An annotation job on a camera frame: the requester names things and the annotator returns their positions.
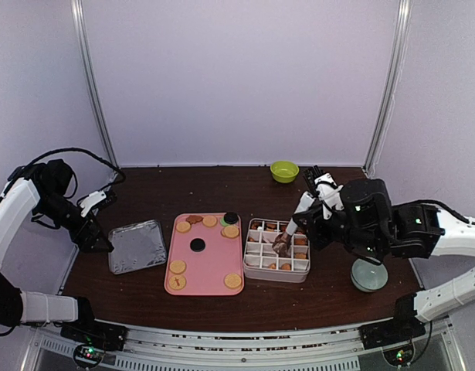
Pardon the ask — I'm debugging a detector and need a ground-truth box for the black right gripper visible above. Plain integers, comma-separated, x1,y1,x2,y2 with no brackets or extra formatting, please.
292,203,384,257

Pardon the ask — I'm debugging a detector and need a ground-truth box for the round dotted biscuit right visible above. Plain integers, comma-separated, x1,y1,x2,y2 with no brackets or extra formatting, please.
224,273,243,289

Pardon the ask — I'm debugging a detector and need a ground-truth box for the black sandwich cookie middle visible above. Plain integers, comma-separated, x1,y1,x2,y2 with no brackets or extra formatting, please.
190,238,206,252

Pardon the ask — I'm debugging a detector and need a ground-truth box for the black sandwich cookie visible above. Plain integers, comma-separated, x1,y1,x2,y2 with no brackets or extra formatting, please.
190,238,206,252
223,212,239,225

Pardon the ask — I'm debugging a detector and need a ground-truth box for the left aluminium corner post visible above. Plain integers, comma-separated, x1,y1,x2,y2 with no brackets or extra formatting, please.
70,0,117,165

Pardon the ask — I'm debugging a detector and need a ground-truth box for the clear plastic box lid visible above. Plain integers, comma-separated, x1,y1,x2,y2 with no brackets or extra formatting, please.
108,220,168,275

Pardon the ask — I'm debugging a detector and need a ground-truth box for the green plastic bowl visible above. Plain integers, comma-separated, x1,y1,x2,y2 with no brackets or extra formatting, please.
270,161,300,184

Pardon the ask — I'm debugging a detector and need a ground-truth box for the round dotted biscuit far left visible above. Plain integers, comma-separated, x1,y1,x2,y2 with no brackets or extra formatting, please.
222,225,240,239

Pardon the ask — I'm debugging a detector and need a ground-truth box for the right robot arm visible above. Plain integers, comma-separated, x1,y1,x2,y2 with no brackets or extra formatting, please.
283,176,475,342

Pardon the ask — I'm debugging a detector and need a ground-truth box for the pale celadon ceramic bowl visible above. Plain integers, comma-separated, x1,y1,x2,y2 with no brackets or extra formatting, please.
351,259,388,293

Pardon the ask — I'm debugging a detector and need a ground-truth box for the green sandwich cookie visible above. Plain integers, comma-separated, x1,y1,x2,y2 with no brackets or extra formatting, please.
219,217,229,227

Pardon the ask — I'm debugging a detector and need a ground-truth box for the right aluminium corner post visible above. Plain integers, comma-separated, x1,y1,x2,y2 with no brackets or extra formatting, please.
363,0,412,178

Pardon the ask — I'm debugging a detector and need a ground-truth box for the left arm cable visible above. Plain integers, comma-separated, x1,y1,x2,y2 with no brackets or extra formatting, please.
8,148,126,190

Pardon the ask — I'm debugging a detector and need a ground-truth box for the lilac divided storage box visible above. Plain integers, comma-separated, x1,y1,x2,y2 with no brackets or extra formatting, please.
243,218,310,284

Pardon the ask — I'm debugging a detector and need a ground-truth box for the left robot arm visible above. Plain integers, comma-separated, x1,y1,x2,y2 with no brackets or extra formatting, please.
0,159,113,343

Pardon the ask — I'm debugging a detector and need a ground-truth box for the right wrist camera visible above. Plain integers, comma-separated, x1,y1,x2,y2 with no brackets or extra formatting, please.
304,165,344,212

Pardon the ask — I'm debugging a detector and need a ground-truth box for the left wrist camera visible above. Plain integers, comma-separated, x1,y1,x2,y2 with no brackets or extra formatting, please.
79,190,117,217

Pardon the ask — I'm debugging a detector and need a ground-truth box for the pink plastic tray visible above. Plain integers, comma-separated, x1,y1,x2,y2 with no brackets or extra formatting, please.
164,212,244,296

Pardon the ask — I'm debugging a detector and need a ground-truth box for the round dotted biscuit far corner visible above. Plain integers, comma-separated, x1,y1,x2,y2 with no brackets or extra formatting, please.
175,221,192,233

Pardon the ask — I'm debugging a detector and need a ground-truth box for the round dotted biscuit near left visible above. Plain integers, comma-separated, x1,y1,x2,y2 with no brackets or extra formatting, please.
169,260,187,274

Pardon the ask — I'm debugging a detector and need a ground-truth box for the brown flower cookie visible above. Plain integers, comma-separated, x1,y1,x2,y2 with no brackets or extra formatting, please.
185,215,204,224

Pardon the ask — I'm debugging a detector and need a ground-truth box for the black sandwich cookie far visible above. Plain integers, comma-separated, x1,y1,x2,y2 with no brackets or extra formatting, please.
223,212,239,225

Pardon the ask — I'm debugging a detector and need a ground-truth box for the dotted biscuit with red mark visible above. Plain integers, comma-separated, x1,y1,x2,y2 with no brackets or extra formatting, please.
168,274,187,291

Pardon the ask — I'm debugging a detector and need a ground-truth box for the round dotted biscuit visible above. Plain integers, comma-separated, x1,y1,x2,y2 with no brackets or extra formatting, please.
169,260,187,274
222,225,240,239
224,273,243,289

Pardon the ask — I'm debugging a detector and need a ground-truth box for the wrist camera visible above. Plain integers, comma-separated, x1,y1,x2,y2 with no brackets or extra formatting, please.
79,190,117,217
304,165,344,212

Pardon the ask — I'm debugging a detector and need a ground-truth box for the aluminium corner post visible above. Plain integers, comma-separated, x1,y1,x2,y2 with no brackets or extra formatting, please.
363,0,412,178
70,0,117,165

